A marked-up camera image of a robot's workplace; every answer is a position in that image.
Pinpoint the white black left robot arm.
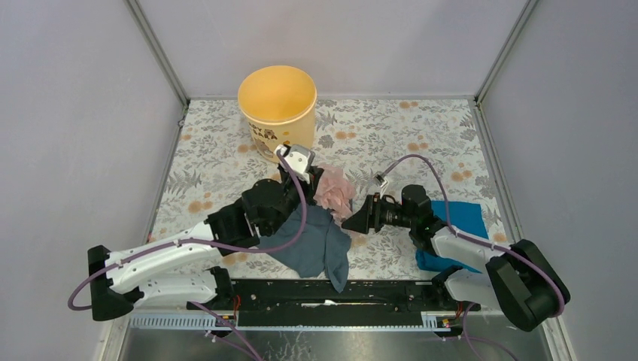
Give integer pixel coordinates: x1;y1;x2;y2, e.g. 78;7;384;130
87;166;324;322

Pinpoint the slotted cable duct rail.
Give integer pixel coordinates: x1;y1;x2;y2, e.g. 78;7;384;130
129;312;452;336

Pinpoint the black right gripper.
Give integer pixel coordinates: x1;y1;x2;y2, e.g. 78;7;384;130
342;193;415;234

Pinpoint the right aluminium frame post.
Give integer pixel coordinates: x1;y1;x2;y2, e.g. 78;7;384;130
474;0;540;104

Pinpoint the yellow plastic trash bin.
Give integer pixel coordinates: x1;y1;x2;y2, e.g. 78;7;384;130
237;65;317;162

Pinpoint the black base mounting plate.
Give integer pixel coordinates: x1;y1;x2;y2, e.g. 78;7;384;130
204;279;469;325

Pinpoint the grey-blue shirt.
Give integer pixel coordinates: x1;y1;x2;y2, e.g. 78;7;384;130
270;205;351;293

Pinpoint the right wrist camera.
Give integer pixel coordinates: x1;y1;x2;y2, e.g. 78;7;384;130
372;173;389;189

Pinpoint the bright blue cloth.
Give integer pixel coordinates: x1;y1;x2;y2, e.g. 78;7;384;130
415;202;488;273

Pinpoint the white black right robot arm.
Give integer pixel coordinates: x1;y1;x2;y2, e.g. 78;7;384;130
342;185;571;332

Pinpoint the pink plastic trash bag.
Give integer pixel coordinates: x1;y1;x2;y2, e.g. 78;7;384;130
313;163;356;224

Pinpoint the aluminium frame post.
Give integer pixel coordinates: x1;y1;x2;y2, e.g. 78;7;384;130
474;0;540;104
123;0;190;108

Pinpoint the floral table mat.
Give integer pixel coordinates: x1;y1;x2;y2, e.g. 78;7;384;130
141;97;517;281

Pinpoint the left aluminium frame post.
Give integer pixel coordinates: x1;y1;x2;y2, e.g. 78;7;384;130
123;0;190;108

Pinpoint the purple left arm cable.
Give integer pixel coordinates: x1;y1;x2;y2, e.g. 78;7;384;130
67;151;308;312

